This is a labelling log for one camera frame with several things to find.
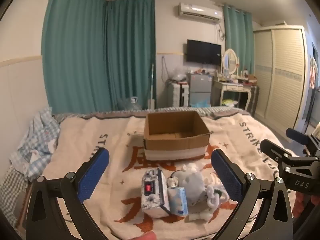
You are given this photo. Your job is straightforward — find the cream louvred wardrobe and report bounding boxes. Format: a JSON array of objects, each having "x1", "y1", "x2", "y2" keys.
[{"x1": 252, "y1": 25, "x2": 308, "y2": 131}]

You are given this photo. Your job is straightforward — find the white mop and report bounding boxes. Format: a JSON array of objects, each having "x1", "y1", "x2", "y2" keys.
[{"x1": 148, "y1": 63, "x2": 156, "y2": 110}]

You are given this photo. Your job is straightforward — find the light blue tissue pack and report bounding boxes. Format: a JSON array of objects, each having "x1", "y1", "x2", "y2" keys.
[{"x1": 167, "y1": 187, "x2": 189, "y2": 216}]

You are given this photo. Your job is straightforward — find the blue checkered quilt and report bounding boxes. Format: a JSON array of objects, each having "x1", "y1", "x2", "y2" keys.
[{"x1": 0, "y1": 106, "x2": 62, "y2": 233}]

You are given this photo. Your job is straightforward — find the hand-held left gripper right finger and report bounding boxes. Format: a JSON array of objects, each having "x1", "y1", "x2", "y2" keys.
[{"x1": 211, "y1": 149, "x2": 294, "y2": 240}]

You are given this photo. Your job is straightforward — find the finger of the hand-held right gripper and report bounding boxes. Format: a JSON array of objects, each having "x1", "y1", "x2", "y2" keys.
[
  {"x1": 286, "y1": 127, "x2": 313, "y2": 145},
  {"x1": 260, "y1": 139, "x2": 295, "y2": 162}
]

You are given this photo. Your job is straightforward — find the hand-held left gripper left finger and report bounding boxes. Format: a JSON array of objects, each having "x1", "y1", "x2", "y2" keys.
[{"x1": 25, "y1": 147, "x2": 110, "y2": 240}]

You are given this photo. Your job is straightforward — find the oval vanity mirror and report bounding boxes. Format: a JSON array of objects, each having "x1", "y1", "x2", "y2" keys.
[{"x1": 222, "y1": 49, "x2": 239, "y2": 76}]

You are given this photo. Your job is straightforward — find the white dressing table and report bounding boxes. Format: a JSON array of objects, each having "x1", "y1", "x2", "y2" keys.
[{"x1": 212, "y1": 79, "x2": 253, "y2": 111}]

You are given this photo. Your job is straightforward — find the white air conditioner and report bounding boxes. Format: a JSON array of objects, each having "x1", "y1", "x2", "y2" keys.
[{"x1": 178, "y1": 2, "x2": 224, "y2": 23}]

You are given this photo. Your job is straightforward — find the grey plush toy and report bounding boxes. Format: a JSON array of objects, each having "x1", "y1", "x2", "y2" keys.
[{"x1": 172, "y1": 166, "x2": 208, "y2": 206}]

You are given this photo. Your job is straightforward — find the teal curtain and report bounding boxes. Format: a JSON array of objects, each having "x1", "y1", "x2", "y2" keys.
[
  {"x1": 222, "y1": 3, "x2": 256, "y2": 81},
  {"x1": 42, "y1": 0, "x2": 108, "y2": 114},
  {"x1": 104, "y1": 0, "x2": 157, "y2": 111}
]

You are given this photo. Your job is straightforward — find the floral patterned pouch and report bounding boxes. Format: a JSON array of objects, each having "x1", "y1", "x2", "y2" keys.
[{"x1": 140, "y1": 169, "x2": 171, "y2": 218}]

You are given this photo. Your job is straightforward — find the clear plastic bag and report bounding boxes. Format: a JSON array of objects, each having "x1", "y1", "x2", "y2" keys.
[{"x1": 168, "y1": 66, "x2": 188, "y2": 82}]

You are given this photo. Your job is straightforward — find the white suitcase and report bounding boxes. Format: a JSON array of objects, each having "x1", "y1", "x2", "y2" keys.
[{"x1": 167, "y1": 82, "x2": 190, "y2": 108}]

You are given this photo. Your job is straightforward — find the blue plastic bag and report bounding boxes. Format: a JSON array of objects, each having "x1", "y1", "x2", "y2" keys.
[{"x1": 189, "y1": 99, "x2": 210, "y2": 108}]

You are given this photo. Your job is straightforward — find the white fluffy plush toy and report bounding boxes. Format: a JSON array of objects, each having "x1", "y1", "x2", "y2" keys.
[{"x1": 182, "y1": 162, "x2": 201, "y2": 174}]

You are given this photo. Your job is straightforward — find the hanging clothes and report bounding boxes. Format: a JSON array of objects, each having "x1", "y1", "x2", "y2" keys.
[{"x1": 308, "y1": 57, "x2": 320, "y2": 90}]

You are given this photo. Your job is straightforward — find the grey striped bed sheet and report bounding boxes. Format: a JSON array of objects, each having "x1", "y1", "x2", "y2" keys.
[{"x1": 52, "y1": 106, "x2": 252, "y2": 121}]

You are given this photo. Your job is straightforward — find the white plastic chain toy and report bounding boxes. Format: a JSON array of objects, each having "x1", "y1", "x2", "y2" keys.
[{"x1": 204, "y1": 174, "x2": 228, "y2": 208}]

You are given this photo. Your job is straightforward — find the clear water jug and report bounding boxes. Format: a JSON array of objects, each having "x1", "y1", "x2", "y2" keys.
[{"x1": 117, "y1": 96, "x2": 142, "y2": 111}]

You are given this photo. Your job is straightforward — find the cream printed blanket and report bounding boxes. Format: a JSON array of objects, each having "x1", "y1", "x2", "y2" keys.
[{"x1": 41, "y1": 110, "x2": 302, "y2": 240}]

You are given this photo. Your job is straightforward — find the black wall television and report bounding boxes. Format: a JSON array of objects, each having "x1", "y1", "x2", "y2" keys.
[{"x1": 186, "y1": 39, "x2": 222, "y2": 66}]

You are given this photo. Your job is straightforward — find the grey mini fridge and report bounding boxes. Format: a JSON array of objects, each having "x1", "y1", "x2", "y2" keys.
[{"x1": 187, "y1": 73, "x2": 213, "y2": 107}]

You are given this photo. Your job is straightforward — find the cardboard box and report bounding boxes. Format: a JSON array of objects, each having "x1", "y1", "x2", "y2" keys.
[{"x1": 143, "y1": 110, "x2": 211, "y2": 162}]

